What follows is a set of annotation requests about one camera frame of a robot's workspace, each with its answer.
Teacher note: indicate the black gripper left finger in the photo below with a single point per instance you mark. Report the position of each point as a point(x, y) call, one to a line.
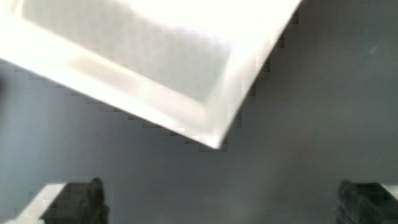
point(67, 204)

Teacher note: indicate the white rear drawer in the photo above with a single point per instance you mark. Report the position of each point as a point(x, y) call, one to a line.
point(163, 56)

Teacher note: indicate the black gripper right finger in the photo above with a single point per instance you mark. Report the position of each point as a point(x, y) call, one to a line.
point(367, 203)

